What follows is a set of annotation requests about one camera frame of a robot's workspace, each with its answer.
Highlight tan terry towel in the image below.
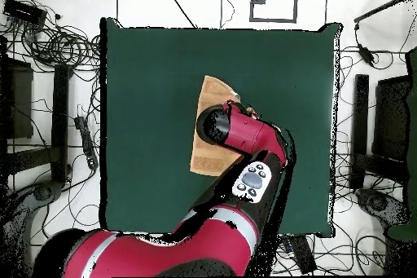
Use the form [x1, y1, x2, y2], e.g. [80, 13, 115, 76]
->
[189, 74, 260, 177]

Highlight black flat panel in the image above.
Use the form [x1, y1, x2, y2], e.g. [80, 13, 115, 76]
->
[371, 74, 411, 161]
[0, 57, 34, 140]

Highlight dark green table cloth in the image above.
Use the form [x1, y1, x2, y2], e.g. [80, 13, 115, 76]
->
[99, 16, 343, 239]

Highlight black power adapter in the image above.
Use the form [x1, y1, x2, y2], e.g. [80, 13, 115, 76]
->
[357, 44, 376, 67]

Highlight black oblong box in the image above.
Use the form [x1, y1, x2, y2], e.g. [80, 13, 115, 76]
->
[289, 235, 318, 275]

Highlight black tripod base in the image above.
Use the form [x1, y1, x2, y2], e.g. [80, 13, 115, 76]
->
[6, 179, 64, 217]
[355, 188, 411, 227]

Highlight black pole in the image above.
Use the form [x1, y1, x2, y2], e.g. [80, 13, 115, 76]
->
[353, 0, 417, 24]

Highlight black power strip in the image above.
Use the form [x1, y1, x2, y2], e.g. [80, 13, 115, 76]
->
[73, 115, 99, 170]

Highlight black electronics box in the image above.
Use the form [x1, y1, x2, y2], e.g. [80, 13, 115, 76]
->
[2, 0, 48, 28]

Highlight black stand frame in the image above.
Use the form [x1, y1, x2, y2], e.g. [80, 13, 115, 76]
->
[349, 73, 410, 191]
[2, 64, 71, 183]

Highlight tangled black cable bundle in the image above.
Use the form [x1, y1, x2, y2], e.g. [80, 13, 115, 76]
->
[19, 20, 102, 73]

